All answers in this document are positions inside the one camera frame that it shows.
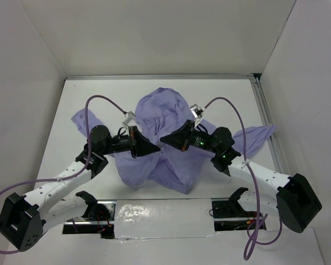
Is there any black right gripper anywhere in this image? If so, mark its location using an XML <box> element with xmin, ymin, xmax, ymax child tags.
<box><xmin>161</xmin><ymin>119</ymin><xmax>220</xmax><ymax>153</ymax></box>

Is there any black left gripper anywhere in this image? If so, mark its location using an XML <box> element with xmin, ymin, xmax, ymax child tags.
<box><xmin>102</xmin><ymin>126</ymin><xmax>160</xmax><ymax>159</ymax></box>

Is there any lavender zip jacket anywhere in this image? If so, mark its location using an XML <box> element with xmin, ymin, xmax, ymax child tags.
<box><xmin>71</xmin><ymin>87</ymin><xmax>277</xmax><ymax>195</ymax></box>

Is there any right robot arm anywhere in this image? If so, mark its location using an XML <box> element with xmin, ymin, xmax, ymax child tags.
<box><xmin>161</xmin><ymin>120</ymin><xmax>322</xmax><ymax>233</ymax></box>

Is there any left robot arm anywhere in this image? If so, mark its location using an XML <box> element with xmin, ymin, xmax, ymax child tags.
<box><xmin>0</xmin><ymin>125</ymin><xmax>160</xmax><ymax>252</ymax></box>

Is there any white taped front panel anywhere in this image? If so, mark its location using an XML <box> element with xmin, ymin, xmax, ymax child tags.
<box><xmin>114</xmin><ymin>199</ymin><xmax>217</xmax><ymax>240</ymax></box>

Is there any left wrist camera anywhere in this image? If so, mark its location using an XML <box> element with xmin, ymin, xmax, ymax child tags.
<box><xmin>122</xmin><ymin>112</ymin><xmax>135</xmax><ymax>129</ymax></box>

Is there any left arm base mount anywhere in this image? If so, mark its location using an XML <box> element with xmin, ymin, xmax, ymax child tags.
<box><xmin>62</xmin><ymin>200</ymin><xmax>116</xmax><ymax>240</ymax></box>

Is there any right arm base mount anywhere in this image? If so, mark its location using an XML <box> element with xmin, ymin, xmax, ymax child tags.
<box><xmin>209</xmin><ymin>188</ymin><xmax>257</xmax><ymax>231</ymax></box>

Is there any aluminium frame rail right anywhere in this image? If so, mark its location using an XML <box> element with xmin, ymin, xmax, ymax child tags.
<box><xmin>250</xmin><ymin>73</ymin><xmax>298</xmax><ymax>195</ymax></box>

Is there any aluminium frame rail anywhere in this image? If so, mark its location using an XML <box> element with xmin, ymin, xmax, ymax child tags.
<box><xmin>66</xmin><ymin>74</ymin><xmax>257</xmax><ymax>82</ymax></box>
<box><xmin>250</xmin><ymin>73</ymin><xmax>298</xmax><ymax>195</ymax></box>

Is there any aluminium frame rail back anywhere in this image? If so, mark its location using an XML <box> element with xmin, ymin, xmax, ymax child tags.
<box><xmin>66</xmin><ymin>74</ymin><xmax>257</xmax><ymax>82</ymax></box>

